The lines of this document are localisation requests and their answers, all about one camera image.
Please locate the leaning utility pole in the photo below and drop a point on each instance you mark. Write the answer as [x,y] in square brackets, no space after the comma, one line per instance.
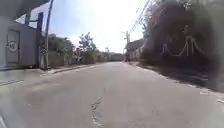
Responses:
[47,36]

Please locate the pale kerb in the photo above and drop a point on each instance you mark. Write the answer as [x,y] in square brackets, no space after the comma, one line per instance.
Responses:
[66,69]

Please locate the green hedge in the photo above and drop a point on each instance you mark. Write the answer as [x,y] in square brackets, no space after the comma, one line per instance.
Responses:
[60,51]

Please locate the dark verge strip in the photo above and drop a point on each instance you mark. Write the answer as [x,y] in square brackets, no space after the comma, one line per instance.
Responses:
[186,75]

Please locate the large dark tree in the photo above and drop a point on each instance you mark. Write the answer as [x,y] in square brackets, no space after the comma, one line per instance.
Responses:
[180,30]

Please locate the round sign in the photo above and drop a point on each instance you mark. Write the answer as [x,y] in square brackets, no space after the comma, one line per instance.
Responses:
[12,46]

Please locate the grey asphalt road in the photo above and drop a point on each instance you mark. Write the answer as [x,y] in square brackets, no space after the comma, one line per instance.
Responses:
[133,96]

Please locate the grey building with gate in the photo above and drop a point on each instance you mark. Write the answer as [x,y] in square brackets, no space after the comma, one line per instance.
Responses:
[23,46]

